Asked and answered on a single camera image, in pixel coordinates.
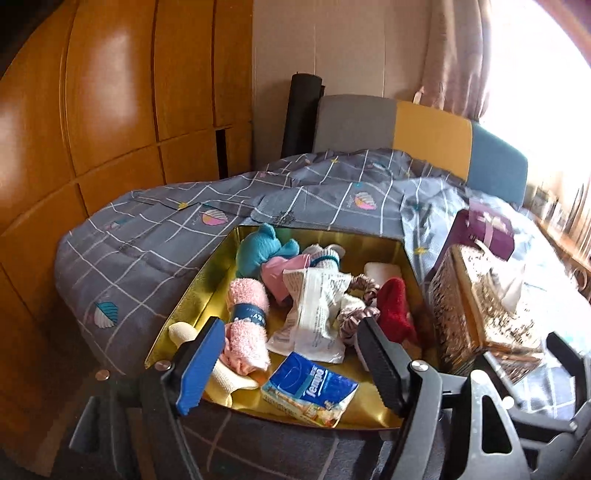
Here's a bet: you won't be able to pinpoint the cream sponge block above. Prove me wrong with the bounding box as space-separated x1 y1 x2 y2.
364 261 400 283

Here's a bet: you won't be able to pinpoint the gold tin box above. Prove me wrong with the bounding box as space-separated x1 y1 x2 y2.
144 225 439 430

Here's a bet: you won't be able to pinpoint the blue pocket tissue pack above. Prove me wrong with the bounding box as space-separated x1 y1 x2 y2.
261 352 360 428

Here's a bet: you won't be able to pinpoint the black rolled mat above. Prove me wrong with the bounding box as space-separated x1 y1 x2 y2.
283 73 324 158

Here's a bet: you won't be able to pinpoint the red fuzzy sock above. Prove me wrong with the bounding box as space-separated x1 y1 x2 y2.
376 277 419 344

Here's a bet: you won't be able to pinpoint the wooden wardrobe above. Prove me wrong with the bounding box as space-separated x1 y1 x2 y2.
0 0 254 416

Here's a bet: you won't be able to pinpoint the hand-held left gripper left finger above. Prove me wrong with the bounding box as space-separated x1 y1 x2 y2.
69 316 227 480

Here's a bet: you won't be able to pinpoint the white waffle towel roll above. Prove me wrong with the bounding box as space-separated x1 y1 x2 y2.
167 322 260 402

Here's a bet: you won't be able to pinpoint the white sock blue band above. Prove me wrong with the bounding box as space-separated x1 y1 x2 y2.
302 244 346 273

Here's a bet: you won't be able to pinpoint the pink satin scrunchie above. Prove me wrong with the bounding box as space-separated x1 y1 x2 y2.
338 295 382 347

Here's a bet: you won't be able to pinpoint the purple tissue box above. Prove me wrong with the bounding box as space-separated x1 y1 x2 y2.
445 208 515 261

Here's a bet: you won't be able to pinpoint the brown satin scrunchie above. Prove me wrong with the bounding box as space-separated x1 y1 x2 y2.
348 274 380 305

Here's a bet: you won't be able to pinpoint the grey yellow blue headboard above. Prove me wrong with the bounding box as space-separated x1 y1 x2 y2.
313 95 529 206

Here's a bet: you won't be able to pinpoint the window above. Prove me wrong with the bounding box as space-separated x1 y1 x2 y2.
480 0 591 185

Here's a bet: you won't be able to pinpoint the gold ornate tissue box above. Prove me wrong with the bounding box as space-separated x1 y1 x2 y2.
427 244 546 386

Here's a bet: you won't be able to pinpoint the pink towel roll blue band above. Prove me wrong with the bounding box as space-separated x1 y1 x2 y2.
222 278 273 374

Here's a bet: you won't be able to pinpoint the wooden desk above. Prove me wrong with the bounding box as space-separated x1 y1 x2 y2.
536 217 591 287

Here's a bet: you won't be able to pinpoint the blue and pink socks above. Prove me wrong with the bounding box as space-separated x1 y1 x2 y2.
236 224 311 303

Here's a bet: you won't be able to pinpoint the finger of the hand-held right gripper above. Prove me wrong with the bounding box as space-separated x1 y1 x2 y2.
546 331 591 386

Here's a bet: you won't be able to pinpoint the white tissue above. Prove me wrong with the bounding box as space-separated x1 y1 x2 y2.
489 263 525 305

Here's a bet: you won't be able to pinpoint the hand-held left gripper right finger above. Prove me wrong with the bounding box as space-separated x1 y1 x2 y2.
356 318 532 480

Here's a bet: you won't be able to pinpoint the grey checked quilt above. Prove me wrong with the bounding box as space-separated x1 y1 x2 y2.
55 148 591 480

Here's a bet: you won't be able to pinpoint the pink patterned curtain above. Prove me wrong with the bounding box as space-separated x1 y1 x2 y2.
413 0 495 121

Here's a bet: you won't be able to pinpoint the white plastic packet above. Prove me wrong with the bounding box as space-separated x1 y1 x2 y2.
267 268 354 364

